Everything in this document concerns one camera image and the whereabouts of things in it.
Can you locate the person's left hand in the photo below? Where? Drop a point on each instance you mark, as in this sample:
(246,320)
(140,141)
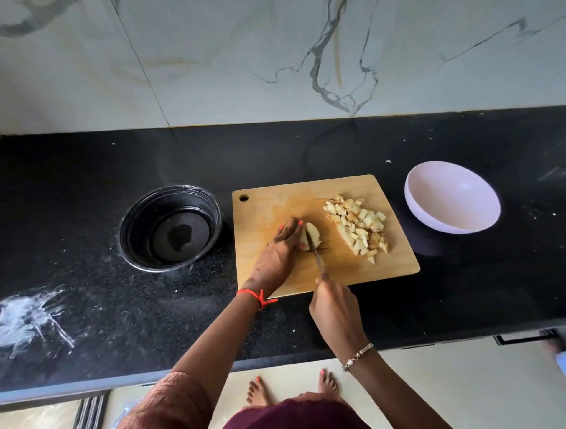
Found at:
(276,260)

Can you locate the pale peeled vegetable chunk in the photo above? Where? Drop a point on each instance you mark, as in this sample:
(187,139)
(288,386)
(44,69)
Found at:
(311,232)

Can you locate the steel kitchen knife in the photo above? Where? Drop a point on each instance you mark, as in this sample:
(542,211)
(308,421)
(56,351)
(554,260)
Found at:
(316,256)

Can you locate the red thread wristband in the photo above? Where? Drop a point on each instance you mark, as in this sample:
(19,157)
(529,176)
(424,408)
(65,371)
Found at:
(254,295)

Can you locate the wooden cutting board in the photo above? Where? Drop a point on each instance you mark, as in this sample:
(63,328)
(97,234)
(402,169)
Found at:
(274,207)

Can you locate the person's left fingers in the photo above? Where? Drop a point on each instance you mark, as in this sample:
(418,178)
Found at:
(289,232)

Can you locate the person's right foot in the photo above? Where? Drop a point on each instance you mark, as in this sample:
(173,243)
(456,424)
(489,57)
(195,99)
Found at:
(328,383)

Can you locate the person's left foot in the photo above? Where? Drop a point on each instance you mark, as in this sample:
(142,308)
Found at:
(258,392)

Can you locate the person's right hand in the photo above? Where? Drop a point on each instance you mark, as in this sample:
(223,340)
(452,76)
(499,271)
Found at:
(336,314)

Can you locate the person's right forearm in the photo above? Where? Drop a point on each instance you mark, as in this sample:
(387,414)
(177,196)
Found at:
(393,393)

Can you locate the person's right fingers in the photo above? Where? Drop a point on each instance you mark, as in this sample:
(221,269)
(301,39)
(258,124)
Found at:
(319,291)

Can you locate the maroon garment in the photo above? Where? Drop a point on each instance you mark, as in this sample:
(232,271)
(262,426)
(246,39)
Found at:
(296,415)

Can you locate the pile of diced pale pieces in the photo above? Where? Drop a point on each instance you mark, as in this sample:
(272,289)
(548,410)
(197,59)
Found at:
(358,230)

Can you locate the white round bowl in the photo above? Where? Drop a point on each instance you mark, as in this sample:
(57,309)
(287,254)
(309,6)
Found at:
(451,199)

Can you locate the person's left forearm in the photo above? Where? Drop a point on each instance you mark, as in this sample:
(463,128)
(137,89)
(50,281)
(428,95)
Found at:
(221,340)

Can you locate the black round bowl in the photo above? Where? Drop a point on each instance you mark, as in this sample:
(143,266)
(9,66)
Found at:
(177,230)

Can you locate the pink knitted sleeve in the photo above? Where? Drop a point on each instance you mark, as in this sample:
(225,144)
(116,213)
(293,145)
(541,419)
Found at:
(170,404)

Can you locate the person's foot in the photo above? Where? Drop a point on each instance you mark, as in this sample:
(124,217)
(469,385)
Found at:
(258,392)
(328,383)

